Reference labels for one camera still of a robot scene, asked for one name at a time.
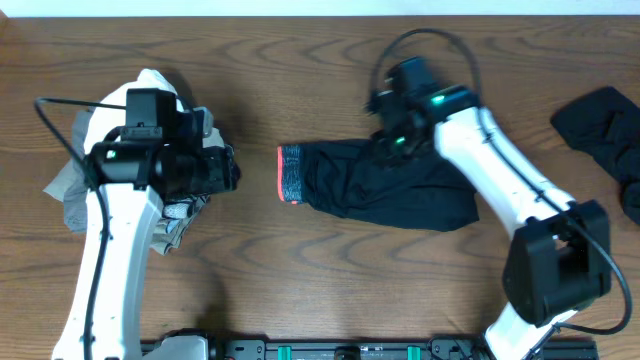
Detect black leggings with red waistband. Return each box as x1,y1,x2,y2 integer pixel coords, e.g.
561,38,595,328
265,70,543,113
277,139,479,232

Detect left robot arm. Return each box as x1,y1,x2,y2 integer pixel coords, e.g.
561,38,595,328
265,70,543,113
52,140,238,359

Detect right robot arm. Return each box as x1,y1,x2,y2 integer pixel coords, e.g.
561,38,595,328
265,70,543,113
371,86,616,359

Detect white crumpled garment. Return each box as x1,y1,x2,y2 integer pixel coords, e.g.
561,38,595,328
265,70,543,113
83,69,234,160

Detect grey crumpled garment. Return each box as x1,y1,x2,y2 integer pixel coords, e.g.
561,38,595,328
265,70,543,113
44,108,209,255

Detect black garment at right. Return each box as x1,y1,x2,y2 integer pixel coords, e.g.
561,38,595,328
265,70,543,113
550,86,639,223

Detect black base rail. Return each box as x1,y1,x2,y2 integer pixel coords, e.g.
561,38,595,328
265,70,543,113
139,338,600,360

